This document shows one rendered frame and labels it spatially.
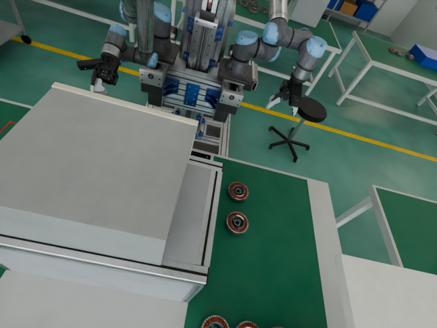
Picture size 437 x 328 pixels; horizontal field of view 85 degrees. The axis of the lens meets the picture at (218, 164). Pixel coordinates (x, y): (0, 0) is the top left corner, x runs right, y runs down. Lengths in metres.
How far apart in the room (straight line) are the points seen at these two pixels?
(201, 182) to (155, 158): 0.27
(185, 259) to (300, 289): 0.68
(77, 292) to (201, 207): 0.57
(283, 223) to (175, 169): 0.85
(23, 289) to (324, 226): 1.38
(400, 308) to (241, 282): 0.57
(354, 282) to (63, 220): 0.77
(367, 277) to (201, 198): 0.55
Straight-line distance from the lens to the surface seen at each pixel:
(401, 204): 2.02
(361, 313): 0.84
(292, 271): 1.29
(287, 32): 1.12
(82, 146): 0.69
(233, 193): 1.28
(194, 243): 0.77
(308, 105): 2.62
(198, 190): 0.85
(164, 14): 1.53
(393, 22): 8.57
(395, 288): 0.95
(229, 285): 1.15
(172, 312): 1.10
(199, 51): 1.71
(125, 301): 1.10
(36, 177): 0.66
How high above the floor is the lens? 1.84
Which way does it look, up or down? 50 degrees down
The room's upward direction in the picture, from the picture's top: 22 degrees clockwise
